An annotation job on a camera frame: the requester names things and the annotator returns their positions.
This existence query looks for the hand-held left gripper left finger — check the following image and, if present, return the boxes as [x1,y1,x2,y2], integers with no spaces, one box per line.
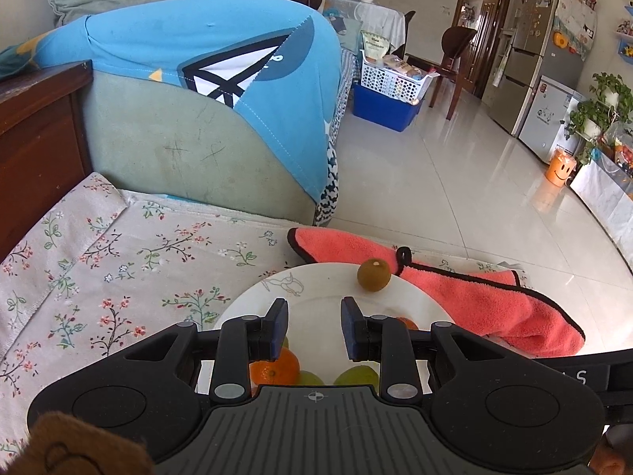
[121,298,290,405]

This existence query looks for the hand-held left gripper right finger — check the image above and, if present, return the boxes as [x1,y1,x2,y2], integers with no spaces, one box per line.
[341,296,517,401]

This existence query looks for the bright orange tangerine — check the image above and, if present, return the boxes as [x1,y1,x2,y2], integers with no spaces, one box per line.
[248,347,301,397]

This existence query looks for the white plate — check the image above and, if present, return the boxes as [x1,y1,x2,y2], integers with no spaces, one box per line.
[196,263,458,397]

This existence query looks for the olive brown round fruit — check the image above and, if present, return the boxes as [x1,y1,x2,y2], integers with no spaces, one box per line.
[357,258,392,292]

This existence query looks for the person's right hand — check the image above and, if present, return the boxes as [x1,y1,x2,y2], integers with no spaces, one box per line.
[591,433,633,475]

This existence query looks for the coral pink towel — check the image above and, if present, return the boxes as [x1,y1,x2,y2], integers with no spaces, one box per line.
[288,228,587,357]

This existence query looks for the houndstooth blanket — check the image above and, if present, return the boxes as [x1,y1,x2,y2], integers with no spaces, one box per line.
[314,49,357,228]

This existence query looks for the floral tablecloth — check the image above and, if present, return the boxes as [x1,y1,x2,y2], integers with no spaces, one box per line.
[0,172,530,456]

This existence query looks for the white low cabinet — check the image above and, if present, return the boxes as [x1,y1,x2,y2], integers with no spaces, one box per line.
[571,153,633,273]

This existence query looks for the green sofa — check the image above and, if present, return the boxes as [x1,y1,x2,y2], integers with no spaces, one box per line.
[79,0,357,228]

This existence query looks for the orange smiley bucket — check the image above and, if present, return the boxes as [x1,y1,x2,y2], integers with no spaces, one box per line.
[545,148,578,188]

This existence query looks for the blue plastic bin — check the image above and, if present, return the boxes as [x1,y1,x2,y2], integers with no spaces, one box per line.
[352,82,425,133]

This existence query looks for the brown plush toy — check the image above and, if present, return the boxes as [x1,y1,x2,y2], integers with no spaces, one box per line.
[10,413,156,475]

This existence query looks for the white plastic basket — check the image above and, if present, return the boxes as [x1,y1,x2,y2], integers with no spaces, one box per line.
[359,49,441,105]

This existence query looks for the pile of food packets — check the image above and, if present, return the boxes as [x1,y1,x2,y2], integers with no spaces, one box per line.
[383,54,436,81]

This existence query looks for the white small freezer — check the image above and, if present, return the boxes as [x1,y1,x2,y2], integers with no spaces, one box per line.
[518,75,587,164]

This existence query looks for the potted green plants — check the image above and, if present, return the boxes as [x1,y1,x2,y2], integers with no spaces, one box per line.
[566,73,633,159]

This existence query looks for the white packet bag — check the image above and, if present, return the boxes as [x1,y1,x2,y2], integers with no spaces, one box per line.
[360,30,391,65]

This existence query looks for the dark wooden cabinet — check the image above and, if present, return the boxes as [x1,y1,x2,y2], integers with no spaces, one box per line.
[0,59,95,263]

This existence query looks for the wooden chair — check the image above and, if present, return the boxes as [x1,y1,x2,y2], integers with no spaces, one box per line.
[429,26,478,120]

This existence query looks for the table with white cloth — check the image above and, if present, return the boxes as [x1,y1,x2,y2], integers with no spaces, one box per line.
[324,0,409,57]

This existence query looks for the blue printed cushion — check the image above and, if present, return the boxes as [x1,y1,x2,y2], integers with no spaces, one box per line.
[0,2,343,203]

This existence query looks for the silver refrigerator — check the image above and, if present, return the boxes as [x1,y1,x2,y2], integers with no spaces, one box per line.
[487,0,597,135]

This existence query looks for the patterned refrigerator cover cloth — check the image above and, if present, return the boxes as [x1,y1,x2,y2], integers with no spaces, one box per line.
[554,0,599,63]

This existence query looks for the wooden door frame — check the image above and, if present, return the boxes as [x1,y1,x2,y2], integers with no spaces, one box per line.
[455,0,512,100]

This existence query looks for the blue wall shelf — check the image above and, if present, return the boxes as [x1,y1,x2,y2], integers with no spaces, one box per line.
[613,5,633,67]

